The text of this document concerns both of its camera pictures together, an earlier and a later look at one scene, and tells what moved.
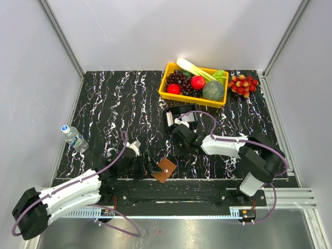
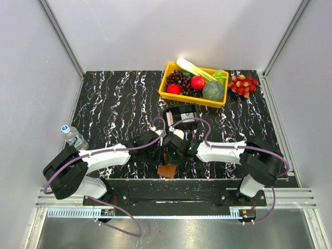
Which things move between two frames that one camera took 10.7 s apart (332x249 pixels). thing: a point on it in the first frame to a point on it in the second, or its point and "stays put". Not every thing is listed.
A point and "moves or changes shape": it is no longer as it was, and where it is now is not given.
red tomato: [174, 88] stays put
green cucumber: [187, 74] stays put
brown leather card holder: [166, 167] moves or changes shape
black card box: [187, 113] stays put
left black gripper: [141, 171] to [158, 161]
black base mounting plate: [177, 194] stays put
